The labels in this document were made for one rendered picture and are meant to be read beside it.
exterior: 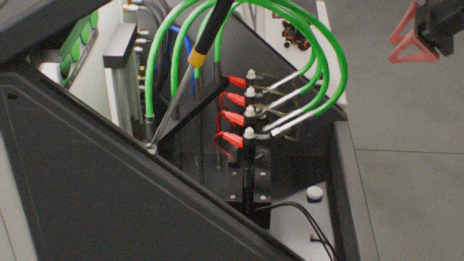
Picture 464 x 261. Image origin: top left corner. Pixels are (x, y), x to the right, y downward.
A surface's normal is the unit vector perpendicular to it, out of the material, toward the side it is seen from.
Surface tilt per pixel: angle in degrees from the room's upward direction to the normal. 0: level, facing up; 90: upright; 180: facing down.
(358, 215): 0
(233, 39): 90
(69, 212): 90
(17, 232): 90
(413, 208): 0
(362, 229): 0
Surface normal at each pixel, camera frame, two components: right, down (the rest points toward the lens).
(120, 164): -0.04, 0.58
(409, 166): 0.00, -0.82
